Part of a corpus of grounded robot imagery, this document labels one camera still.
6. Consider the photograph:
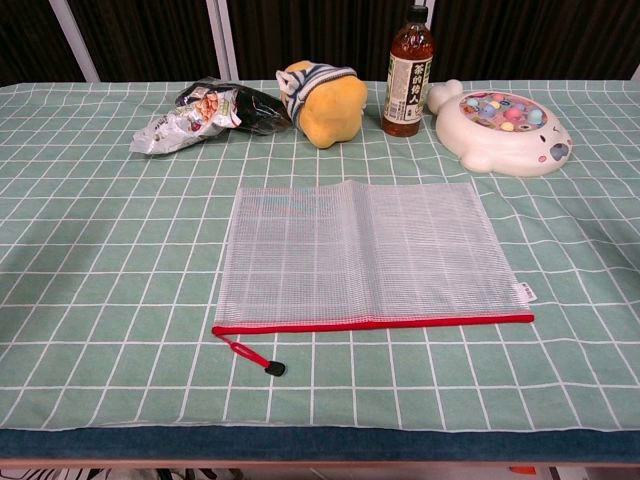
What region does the white mesh zipper pouch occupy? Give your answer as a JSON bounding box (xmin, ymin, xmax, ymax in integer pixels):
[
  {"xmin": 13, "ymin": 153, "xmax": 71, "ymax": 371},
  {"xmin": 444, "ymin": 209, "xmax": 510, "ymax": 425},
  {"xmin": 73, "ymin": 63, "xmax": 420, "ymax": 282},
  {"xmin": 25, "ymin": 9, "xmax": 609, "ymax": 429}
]
[{"xmin": 211, "ymin": 180, "xmax": 536, "ymax": 377}]

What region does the black snack packet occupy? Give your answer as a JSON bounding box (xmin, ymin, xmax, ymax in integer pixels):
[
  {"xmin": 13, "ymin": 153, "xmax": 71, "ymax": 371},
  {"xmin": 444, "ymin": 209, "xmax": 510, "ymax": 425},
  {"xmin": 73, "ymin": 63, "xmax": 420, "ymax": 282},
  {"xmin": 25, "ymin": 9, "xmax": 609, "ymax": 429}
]
[{"xmin": 174, "ymin": 76, "xmax": 293, "ymax": 136}]

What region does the silver peanut snack bag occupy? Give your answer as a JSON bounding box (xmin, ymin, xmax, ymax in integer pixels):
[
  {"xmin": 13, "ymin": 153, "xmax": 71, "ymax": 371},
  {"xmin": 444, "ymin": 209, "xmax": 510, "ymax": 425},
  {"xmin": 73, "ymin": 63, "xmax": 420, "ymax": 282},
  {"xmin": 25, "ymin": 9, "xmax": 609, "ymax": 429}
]
[{"xmin": 129, "ymin": 84, "xmax": 244, "ymax": 155}]

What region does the yellow plush toy striped hat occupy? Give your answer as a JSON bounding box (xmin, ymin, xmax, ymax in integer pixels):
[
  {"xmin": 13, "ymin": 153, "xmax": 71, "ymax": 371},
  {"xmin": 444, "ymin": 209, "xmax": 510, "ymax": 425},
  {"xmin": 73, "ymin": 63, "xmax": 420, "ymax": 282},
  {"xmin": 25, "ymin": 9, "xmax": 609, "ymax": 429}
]
[{"xmin": 275, "ymin": 60, "xmax": 369, "ymax": 150}]

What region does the brown tea bottle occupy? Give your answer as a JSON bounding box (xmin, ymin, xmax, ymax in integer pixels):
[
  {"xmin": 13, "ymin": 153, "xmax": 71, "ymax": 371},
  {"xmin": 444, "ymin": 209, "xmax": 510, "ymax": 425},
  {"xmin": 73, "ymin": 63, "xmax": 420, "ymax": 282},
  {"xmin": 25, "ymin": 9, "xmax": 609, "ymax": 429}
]
[{"xmin": 381, "ymin": 4, "xmax": 435, "ymax": 138}]

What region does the white seal fishing toy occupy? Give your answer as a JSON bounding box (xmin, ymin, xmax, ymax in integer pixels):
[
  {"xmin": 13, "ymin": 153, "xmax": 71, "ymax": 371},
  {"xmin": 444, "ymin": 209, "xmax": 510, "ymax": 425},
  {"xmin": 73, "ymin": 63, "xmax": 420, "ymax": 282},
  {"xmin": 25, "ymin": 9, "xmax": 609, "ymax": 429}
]
[{"xmin": 426, "ymin": 78, "xmax": 573, "ymax": 177}]

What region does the green checked tablecloth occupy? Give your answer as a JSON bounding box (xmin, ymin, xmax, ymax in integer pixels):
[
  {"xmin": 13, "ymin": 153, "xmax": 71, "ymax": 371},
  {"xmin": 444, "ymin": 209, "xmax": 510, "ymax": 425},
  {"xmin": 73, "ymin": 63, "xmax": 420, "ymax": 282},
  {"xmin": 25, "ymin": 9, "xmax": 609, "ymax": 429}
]
[{"xmin": 0, "ymin": 79, "xmax": 640, "ymax": 434}]

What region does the white frame post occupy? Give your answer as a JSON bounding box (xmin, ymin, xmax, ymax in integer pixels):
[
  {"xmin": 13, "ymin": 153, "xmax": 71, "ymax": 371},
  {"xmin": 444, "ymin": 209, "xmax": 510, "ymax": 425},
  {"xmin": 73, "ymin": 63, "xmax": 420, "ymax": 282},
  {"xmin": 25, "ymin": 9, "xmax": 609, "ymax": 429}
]
[
  {"xmin": 204, "ymin": 0, "xmax": 240, "ymax": 81},
  {"xmin": 48, "ymin": 0, "xmax": 101, "ymax": 83}
]

